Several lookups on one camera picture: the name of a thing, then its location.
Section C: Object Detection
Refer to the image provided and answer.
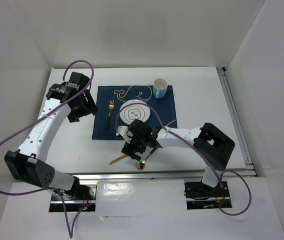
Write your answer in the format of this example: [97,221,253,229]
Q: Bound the gold knife green handle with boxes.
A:
[109,154,127,165]

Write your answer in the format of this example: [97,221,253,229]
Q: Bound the white plate green rim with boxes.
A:
[120,99,151,125]

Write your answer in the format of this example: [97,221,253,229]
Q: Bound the gold fork green handle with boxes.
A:
[105,99,115,130]

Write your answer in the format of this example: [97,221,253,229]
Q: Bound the gold spoon green handle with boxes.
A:
[136,147,158,171]

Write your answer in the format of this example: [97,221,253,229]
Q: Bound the blue whale placemat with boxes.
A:
[92,85,177,140]

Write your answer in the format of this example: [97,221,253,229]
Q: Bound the light blue mug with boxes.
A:
[153,78,168,99]

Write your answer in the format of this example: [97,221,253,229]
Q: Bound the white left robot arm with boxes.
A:
[4,72,98,200]

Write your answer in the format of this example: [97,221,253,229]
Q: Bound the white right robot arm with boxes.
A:
[116,119,235,196]

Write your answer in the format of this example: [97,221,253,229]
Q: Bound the aluminium front rail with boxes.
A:
[20,168,256,183]

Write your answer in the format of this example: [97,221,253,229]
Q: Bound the aluminium rail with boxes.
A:
[216,67,256,176]
[20,168,256,183]

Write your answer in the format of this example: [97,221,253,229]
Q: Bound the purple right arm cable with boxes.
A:
[115,100,252,216]

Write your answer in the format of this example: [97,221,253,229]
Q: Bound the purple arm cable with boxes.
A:
[0,59,94,238]
[115,100,252,216]

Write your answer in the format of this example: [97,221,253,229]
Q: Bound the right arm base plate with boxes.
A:
[184,181,232,210]

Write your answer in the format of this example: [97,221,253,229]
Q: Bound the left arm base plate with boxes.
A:
[49,182,97,213]

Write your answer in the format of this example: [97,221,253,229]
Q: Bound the aluminium right side rail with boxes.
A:
[216,67,256,176]

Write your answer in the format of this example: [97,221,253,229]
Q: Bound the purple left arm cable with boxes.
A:
[0,59,94,238]

